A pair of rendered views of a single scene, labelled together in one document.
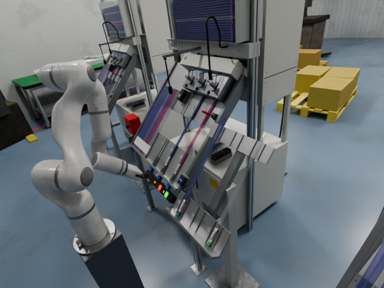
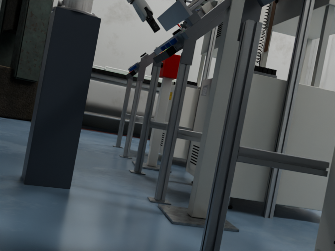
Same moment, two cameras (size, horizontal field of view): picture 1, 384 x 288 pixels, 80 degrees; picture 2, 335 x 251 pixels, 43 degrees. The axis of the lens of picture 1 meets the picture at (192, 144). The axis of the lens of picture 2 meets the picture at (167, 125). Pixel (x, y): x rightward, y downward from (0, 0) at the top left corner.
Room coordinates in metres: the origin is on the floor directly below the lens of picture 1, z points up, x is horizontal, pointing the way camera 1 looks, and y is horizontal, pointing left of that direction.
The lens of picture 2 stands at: (-0.77, -0.51, 0.36)
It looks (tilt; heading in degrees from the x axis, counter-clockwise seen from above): 1 degrees down; 19
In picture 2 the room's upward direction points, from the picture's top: 11 degrees clockwise
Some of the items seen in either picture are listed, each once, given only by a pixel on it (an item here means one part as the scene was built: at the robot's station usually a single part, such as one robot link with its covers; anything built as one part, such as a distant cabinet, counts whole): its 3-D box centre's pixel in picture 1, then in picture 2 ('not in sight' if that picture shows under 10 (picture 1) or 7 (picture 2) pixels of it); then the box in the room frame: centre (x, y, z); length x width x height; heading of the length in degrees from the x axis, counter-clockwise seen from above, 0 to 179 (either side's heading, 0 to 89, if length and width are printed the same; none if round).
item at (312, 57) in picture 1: (294, 59); not in sight; (5.39, -2.62, 0.24); 1.25 x 0.86 x 0.47; 44
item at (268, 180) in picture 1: (226, 171); (266, 145); (1.56, -0.26, 0.31); 0.70 x 0.65 x 0.62; 31
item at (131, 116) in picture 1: (141, 152); (161, 111); (1.93, 0.51, 0.39); 0.24 x 0.24 x 0.78; 31
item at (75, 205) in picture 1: (63, 186); not in sight; (0.74, 0.54, 1.00); 0.19 x 0.12 x 0.24; 74
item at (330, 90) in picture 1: (319, 89); not in sight; (3.37, -2.10, 0.22); 1.21 x 0.86 x 0.44; 131
